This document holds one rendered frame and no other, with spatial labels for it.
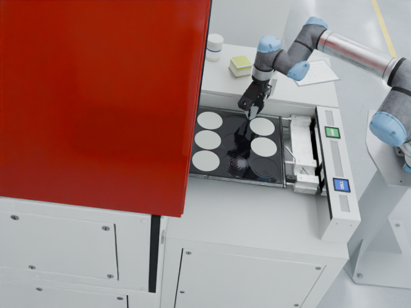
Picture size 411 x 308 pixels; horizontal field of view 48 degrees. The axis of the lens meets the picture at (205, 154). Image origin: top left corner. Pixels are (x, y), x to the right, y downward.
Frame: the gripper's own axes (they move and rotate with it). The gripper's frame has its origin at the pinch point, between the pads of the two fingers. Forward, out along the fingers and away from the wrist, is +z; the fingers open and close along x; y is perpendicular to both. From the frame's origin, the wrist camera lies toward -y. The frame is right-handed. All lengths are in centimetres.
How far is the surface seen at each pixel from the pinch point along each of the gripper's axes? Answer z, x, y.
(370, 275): 90, -77, 31
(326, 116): -4.0, -25.4, 17.3
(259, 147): 1.6, -10.8, -10.2
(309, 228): 9.6, -41.8, -25.4
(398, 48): 91, -20, 262
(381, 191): 34, -59, 33
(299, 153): 3.6, -24.2, -0.4
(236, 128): 1.7, 1.3, -6.5
